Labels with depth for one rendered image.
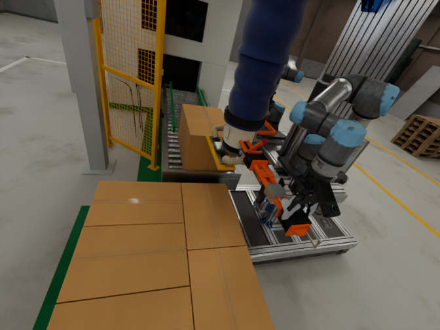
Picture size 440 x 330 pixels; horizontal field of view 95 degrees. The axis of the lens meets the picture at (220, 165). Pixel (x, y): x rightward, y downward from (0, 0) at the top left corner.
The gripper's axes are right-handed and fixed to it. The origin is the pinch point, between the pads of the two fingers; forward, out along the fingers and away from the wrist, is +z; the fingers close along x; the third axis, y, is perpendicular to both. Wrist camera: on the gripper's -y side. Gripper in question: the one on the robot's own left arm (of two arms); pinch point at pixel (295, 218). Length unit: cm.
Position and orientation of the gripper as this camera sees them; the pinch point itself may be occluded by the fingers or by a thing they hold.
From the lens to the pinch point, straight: 77.2
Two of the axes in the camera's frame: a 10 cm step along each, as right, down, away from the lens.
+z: -2.3, 7.8, 5.8
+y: -2.5, -6.2, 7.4
